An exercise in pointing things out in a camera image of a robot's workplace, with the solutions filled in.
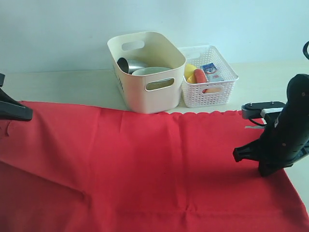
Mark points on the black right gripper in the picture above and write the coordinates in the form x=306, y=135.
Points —
x=286, y=133

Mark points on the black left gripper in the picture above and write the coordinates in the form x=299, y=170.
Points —
x=11, y=109

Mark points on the red cloth placemat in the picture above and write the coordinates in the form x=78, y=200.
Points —
x=76, y=168

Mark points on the brown egg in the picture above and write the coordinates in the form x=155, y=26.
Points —
x=213, y=90

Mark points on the blue white milk carton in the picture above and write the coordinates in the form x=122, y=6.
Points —
x=211, y=72

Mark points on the small red strawberry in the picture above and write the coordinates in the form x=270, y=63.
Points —
x=200, y=76

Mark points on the orange cheese wedge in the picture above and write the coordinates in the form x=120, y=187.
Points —
x=191, y=79

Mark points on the yellow lemon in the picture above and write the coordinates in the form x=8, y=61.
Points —
x=189, y=70

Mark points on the stainless steel cup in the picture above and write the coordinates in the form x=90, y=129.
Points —
x=130, y=65

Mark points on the grey ceramic bowl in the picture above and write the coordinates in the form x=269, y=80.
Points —
x=150, y=71

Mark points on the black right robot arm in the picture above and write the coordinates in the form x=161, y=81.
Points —
x=297, y=94

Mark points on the cream plastic bin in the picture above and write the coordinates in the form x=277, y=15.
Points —
x=150, y=93

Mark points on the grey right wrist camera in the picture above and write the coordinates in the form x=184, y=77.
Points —
x=260, y=109

